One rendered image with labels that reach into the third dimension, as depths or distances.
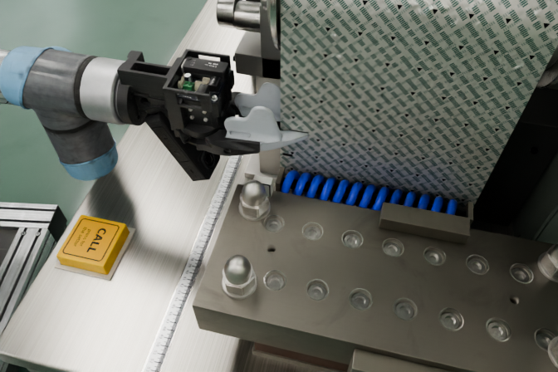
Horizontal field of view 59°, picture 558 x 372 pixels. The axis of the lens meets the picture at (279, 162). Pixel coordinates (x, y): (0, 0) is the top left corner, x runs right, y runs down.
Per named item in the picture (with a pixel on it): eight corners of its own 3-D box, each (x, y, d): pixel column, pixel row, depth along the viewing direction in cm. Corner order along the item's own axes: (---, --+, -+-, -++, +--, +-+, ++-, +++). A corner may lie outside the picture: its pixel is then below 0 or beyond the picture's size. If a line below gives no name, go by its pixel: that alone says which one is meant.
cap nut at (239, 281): (227, 263, 52) (224, 241, 49) (261, 271, 51) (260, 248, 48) (217, 295, 50) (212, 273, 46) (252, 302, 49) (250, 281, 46)
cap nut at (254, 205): (243, 192, 58) (242, 168, 55) (273, 198, 58) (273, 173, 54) (234, 217, 56) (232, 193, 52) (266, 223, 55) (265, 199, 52)
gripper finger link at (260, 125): (304, 123, 50) (217, 107, 51) (301, 161, 54) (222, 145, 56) (310, 103, 52) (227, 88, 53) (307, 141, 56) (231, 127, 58)
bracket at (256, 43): (250, 154, 80) (238, -23, 56) (289, 161, 79) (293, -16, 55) (242, 177, 76) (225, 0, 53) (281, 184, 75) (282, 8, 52)
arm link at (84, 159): (107, 124, 76) (86, 68, 68) (128, 173, 70) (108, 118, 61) (56, 141, 74) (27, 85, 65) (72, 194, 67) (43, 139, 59)
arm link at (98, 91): (92, 133, 59) (121, 89, 64) (127, 139, 58) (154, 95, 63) (71, 84, 53) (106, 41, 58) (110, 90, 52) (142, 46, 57)
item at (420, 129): (281, 168, 62) (281, 46, 48) (473, 203, 58) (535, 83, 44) (280, 171, 61) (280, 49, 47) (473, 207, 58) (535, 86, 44)
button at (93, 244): (85, 222, 71) (80, 212, 69) (130, 232, 70) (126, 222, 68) (61, 265, 66) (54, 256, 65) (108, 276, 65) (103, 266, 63)
